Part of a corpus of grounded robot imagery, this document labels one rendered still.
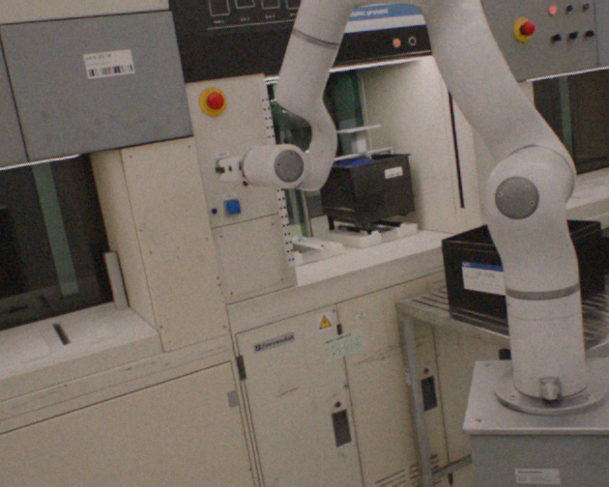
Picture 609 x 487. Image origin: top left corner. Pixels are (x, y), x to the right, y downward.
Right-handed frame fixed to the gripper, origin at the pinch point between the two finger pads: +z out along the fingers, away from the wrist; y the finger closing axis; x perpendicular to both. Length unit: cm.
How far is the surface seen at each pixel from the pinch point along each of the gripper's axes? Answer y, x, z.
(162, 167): -14.7, 2.2, 3.5
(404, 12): 56, 31, 3
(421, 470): 40, -94, -1
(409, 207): 64, -24, 24
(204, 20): 1.2, 33.0, 3.4
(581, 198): 123, -33, 10
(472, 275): 47, -35, -23
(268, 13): 17.3, 33.4, 3.4
